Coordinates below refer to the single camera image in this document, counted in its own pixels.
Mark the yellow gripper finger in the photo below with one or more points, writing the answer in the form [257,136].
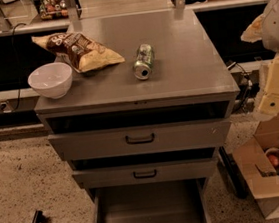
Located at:
[253,33]
[267,100]

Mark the green soda can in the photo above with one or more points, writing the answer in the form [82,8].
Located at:
[143,65]

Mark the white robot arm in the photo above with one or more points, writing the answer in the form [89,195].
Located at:
[266,29]

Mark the grey metal drawer cabinet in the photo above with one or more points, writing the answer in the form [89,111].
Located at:
[189,82]

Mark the bottom grey open drawer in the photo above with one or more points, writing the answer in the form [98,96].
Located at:
[180,201]

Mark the middle grey drawer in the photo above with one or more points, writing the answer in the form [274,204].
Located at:
[145,173]

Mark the top grey drawer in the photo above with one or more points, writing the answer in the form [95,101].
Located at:
[138,140]

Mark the cardboard box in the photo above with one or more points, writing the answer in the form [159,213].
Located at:
[255,167]

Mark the black floor stand right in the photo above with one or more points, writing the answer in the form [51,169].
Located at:
[230,166]

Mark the brown yellow chip bag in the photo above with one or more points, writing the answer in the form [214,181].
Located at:
[83,53]

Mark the tray of snacks background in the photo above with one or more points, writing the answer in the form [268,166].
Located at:
[51,9]

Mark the white bowl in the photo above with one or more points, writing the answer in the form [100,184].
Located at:
[52,80]

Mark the wall power outlet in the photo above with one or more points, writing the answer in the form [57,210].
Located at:
[5,106]

